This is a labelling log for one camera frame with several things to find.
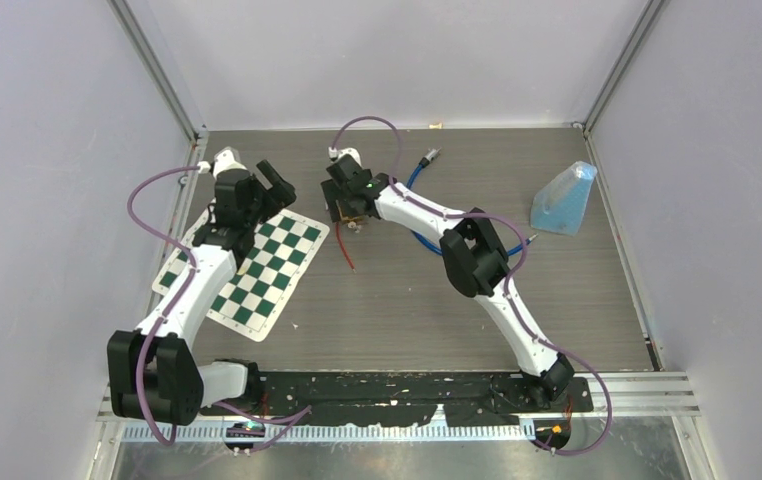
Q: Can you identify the green white chessboard mat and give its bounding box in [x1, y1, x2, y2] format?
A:
[151, 205, 331, 344]

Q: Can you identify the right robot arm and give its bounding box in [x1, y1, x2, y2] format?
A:
[321, 148, 574, 411]

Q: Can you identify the brass padlock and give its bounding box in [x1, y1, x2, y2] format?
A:
[335, 199, 368, 232]

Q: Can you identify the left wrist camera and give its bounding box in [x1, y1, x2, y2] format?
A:
[211, 147, 247, 178]

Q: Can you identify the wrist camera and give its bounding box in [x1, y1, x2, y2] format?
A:
[329, 147, 362, 165]
[211, 147, 247, 178]

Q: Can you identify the red cable lock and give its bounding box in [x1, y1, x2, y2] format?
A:
[334, 222, 356, 273]

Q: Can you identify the blue cable lock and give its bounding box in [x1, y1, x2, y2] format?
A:
[406, 149, 540, 258]

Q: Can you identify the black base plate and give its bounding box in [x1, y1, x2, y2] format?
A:
[228, 371, 594, 427]

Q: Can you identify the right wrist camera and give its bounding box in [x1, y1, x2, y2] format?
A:
[329, 147, 362, 165]

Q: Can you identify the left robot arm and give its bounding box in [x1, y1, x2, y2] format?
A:
[107, 160, 296, 426]

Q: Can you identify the blue mesh bag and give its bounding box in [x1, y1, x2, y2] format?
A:
[530, 161, 598, 236]

